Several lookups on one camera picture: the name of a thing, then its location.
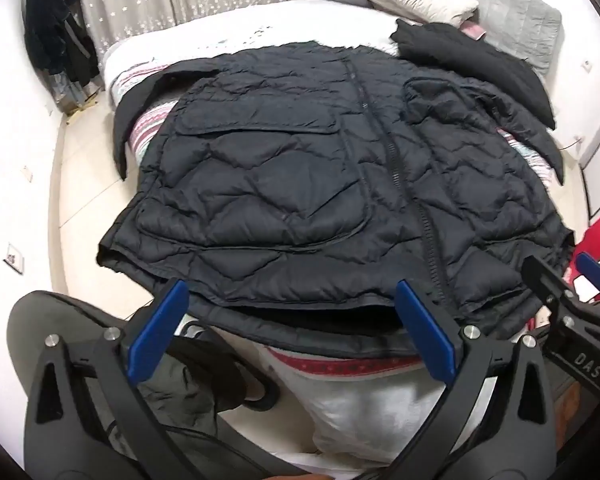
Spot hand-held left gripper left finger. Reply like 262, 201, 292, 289
25, 279, 190, 461

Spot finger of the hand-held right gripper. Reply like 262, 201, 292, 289
521, 255, 583, 313
575, 251, 600, 306

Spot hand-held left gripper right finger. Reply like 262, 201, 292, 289
397, 279, 563, 461

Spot black quilted jacket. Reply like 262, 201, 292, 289
96, 40, 578, 356

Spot gold clothes rack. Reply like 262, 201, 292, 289
62, 85, 103, 127

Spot black hanging clothes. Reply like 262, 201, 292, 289
24, 0, 101, 87

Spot dark green garment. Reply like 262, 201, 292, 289
105, 332, 251, 461

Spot pink cloth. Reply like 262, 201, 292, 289
460, 20, 488, 41

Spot grey quilted headboard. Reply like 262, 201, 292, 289
460, 0, 563, 78

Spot white bed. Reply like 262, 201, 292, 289
102, 0, 571, 466

